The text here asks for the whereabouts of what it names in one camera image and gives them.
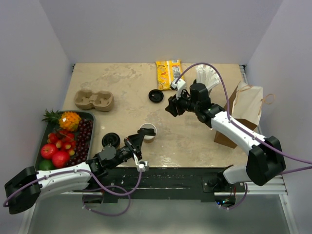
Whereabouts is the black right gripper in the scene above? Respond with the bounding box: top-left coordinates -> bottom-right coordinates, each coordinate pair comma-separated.
165,88 -> 199,117

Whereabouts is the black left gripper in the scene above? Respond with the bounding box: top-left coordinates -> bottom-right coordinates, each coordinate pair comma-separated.
108,131 -> 144,169

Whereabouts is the black plastic cup lid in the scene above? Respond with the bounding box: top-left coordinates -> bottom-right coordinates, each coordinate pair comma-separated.
101,132 -> 120,149

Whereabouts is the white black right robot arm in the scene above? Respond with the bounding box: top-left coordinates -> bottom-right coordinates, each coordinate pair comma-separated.
165,82 -> 286,192

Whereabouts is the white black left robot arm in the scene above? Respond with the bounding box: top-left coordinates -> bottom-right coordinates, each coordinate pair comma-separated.
3,128 -> 156,215

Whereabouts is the yellow snack bag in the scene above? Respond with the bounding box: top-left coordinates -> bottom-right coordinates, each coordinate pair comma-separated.
155,59 -> 183,91

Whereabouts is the cardboard cup carrier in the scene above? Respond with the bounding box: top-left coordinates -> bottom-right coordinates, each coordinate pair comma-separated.
74,89 -> 115,112

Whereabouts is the purple grapes bunch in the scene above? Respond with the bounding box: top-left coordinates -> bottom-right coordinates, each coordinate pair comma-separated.
65,118 -> 93,167

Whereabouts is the brown paper bag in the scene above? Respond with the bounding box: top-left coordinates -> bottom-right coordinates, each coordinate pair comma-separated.
214,80 -> 275,149

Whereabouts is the orange horned melon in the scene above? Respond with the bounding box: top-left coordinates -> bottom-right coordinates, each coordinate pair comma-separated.
58,112 -> 81,132

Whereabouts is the red strawberries cluster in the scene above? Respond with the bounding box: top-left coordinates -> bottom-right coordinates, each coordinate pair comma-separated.
47,130 -> 76,156

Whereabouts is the red apple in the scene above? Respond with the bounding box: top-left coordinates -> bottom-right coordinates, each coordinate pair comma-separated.
40,144 -> 59,159
52,151 -> 70,168

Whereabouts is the green fruit tray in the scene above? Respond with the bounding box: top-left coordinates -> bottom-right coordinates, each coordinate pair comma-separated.
35,110 -> 95,170

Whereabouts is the small pineapple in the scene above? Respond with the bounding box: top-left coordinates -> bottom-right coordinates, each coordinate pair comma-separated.
41,109 -> 62,124

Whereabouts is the green lime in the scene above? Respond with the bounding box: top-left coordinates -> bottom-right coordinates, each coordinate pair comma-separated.
39,159 -> 55,171

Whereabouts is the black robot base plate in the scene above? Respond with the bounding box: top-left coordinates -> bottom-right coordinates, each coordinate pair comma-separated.
72,166 -> 246,204

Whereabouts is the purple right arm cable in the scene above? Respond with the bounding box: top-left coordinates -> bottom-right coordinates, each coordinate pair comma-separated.
176,62 -> 312,210

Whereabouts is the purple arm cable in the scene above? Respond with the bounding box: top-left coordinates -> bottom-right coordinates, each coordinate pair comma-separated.
2,151 -> 143,216
176,62 -> 312,210

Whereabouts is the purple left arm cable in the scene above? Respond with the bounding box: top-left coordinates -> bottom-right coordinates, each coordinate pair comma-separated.
2,151 -> 143,216

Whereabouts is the aluminium frame rail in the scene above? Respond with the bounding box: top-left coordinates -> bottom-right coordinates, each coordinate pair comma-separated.
210,176 -> 299,234

